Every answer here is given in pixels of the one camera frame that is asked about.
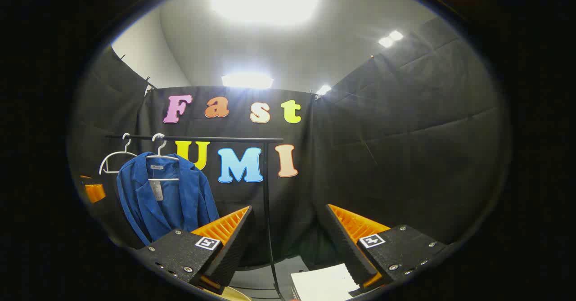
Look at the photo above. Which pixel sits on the black clothes rack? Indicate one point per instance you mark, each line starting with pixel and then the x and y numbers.
pixel 266 179

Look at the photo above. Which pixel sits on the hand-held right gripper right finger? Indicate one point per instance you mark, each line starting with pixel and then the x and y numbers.
pixel 346 247

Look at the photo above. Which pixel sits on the black backdrop cloth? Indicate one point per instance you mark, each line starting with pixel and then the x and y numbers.
pixel 382 157

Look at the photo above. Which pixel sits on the beige curved object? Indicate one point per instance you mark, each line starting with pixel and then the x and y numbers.
pixel 236 294

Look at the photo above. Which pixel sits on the white paper sheet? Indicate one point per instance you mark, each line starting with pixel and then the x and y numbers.
pixel 321 285

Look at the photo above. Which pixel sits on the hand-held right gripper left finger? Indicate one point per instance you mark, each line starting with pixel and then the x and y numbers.
pixel 231 256

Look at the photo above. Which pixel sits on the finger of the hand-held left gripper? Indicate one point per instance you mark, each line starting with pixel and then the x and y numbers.
pixel 94 192

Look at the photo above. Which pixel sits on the white plastic hanger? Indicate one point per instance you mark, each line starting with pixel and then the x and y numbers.
pixel 158 144
pixel 112 155

